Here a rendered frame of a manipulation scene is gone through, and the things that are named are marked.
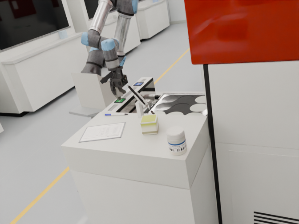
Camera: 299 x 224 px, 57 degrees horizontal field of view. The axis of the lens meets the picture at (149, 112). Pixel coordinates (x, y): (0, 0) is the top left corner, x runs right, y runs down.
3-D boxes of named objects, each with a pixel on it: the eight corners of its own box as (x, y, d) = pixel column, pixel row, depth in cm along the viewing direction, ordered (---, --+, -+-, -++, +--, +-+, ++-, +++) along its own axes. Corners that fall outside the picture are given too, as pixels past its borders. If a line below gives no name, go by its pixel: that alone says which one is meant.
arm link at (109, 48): (115, 37, 156) (112, 40, 149) (119, 56, 161) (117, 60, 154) (101, 39, 157) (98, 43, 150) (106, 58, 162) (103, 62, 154)
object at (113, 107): (155, 94, 205) (152, 77, 199) (119, 134, 162) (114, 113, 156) (144, 94, 209) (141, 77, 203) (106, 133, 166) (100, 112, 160)
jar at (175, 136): (189, 146, 112) (186, 126, 108) (183, 156, 107) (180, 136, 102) (172, 145, 115) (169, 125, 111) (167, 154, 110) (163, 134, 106)
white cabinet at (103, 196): (236, 185, 222) (231, 91, 187) (208, 307, 146) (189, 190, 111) (163, 174, 250) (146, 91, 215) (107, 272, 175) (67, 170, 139)
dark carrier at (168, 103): (216, 95, 167) (216, 94, 167) (202, 124, 140) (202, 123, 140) (164, 95, 182) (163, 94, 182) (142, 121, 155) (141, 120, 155)
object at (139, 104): (150, 115, 144) (146, 91, 138) (147, 118, 141) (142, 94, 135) (140, 114, 146) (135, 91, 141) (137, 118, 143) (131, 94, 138)
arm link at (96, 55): (86, 65, 206) (91, 48, 208) (104, 70, 207) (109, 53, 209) (85, 60, 194) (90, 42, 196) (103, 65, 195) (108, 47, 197)
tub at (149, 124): (159, 126, 131) (157, 113, 129) (158, 134, 125) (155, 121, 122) (144, 127, 133) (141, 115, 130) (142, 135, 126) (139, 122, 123)
